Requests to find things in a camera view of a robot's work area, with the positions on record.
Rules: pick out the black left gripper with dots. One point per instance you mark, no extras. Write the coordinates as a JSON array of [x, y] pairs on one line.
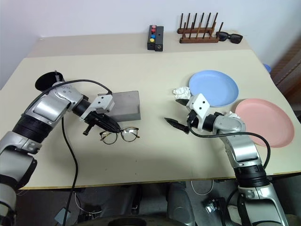
[[91, 120]]

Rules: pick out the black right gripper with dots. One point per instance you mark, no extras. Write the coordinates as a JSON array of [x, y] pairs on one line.
[[193, 118]]

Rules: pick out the white tissue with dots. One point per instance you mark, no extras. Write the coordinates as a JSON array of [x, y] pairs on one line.
[[183, 92]]

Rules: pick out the tortoiseshell round eyeglasses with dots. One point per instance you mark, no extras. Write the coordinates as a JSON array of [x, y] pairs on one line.
[[129, 135]]

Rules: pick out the pink round plate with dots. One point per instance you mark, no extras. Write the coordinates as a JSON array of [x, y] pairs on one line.
[[265, 122]]

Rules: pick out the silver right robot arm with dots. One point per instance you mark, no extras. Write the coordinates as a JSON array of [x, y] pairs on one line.
[[242, 146]]

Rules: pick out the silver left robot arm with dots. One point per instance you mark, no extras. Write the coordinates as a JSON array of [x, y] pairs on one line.
[[44, 108]]

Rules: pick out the grey open glasses case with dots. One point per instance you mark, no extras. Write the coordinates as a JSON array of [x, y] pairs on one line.
[[127, 103]]

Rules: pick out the blue round plate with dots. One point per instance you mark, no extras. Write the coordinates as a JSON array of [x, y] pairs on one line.
[[211, 87]]

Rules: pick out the black box with coloured buttons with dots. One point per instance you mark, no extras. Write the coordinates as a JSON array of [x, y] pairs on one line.
[[151, 44]]

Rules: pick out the brown wooden peg rack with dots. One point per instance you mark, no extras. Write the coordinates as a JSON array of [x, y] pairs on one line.
[[197, 40]]

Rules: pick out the black round disc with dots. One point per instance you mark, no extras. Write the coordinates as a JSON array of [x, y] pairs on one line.
[[45, 81]]

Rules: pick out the grey rounded shape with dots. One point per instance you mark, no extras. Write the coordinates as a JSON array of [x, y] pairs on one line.
[[179, 204]]

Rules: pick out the black sunglasses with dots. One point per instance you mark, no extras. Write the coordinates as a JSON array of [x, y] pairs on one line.
[[235, 38]]

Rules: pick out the black metal clamp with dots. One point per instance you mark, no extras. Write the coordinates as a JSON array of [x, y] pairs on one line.
[[212, 204]]

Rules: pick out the small blue round object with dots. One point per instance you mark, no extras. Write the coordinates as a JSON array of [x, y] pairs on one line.
[[268, 68]]

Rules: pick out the brown wooden furniture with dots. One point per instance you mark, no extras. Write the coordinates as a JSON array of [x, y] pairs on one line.
[[291, 70]]

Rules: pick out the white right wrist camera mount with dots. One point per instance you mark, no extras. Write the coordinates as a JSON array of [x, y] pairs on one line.
[[200, 103]]

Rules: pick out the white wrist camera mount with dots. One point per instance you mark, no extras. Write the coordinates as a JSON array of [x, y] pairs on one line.
[[200, 103], [103, 102]]

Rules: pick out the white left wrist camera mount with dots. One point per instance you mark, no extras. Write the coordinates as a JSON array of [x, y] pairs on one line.
[[103, 102]]

